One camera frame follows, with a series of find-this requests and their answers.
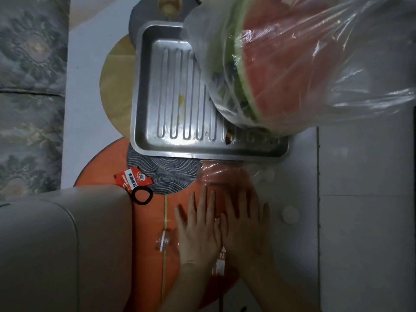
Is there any person's left hand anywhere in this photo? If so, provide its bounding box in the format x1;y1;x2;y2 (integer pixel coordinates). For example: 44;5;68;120
175;186;225;267

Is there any person's right hand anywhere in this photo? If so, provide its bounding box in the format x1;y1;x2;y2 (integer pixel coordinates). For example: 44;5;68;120
220;188;272;269

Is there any person's right forearm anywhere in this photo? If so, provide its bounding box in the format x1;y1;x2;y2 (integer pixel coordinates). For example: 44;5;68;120
233;263;322;312

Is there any person's left forearm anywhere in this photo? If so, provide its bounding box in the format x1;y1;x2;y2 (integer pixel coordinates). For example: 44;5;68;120
159;261;219;312

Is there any white bottle cap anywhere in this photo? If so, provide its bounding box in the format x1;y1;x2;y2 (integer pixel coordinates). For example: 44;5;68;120
282;205;300;225

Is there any small clear plastic piece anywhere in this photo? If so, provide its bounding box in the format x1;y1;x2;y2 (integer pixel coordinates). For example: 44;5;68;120
155;229;173;252

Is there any red and white packet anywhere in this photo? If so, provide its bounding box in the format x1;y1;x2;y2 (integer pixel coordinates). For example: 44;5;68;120
212;246;228;277

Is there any clear plastic film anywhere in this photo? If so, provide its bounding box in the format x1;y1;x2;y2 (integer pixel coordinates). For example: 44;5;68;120
197;160;277;200

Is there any thin yellow stick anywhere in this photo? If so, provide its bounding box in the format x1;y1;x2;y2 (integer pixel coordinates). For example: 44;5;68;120
161;195;168;300

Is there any torn red snack wrapper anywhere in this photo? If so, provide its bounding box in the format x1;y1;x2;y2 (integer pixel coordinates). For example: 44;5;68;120
114;167;154;193

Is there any round orange yellow grey mat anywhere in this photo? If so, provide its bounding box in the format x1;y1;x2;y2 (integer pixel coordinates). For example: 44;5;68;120
73;0;259;312

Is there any metal baking tray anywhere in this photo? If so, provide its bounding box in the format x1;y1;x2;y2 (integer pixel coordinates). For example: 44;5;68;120
130;21;291;162

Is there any beige leather armrest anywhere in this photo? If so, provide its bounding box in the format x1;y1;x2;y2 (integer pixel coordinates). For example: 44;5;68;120
0;185;134;312

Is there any cut watermelon half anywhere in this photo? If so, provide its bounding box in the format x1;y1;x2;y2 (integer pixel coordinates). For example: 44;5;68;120
225;0;346;128

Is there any clear plastic bag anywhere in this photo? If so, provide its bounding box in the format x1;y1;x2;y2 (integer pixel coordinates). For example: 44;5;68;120
181;0;416;137

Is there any grey patterned sofa cushion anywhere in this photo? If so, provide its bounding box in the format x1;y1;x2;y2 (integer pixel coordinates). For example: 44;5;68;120
0;0;71;201

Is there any black hair tie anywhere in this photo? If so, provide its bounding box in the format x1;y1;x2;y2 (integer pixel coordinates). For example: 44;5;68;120
131;186;153;206

